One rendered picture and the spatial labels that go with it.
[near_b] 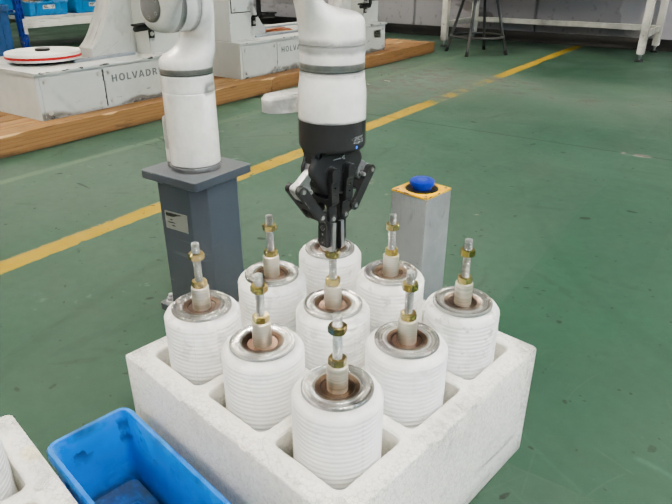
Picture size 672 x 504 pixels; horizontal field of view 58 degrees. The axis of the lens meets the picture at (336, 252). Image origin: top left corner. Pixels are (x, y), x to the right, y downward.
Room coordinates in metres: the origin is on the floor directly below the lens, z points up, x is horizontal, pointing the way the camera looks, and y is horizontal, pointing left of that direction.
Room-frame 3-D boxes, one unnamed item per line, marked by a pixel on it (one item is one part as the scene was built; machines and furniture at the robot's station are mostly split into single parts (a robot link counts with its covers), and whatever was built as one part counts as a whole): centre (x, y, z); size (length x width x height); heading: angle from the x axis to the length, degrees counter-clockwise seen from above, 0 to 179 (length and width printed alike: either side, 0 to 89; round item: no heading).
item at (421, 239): (0.93, -0.14, 0.16); 0.07 x 0.07 x 0.31; 47
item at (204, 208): (1.09, 0.26, 0.15); 0.15 x 0.15 x 0.30; 55
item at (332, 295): (0.66, 0.00, 0.26); 0.02 x 0.02 x 0.03
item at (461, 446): (0.66, 0.00, 0.09); 0.39 x 0.39 x 0.18; 47
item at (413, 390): (0.58, -0.08, 0.16); 0.10 x 0.10 x 0.18
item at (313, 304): (0.66, 0.00, 0.25); 0.08 x 0.08 x 0.01
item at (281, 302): (0.75, 0.09, 0.16); 0.10 x 0.10 x 0.18
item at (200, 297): (0.66, 0.17, 0.26); 0.02 x 0.02 x 0.03
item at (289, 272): (0.75, 0.09, 0.25); 0.08 x 0.08 x 0.01
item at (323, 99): (0.68, 0.02, 0.52); 0.11 x 0.09 x 0.06; 46
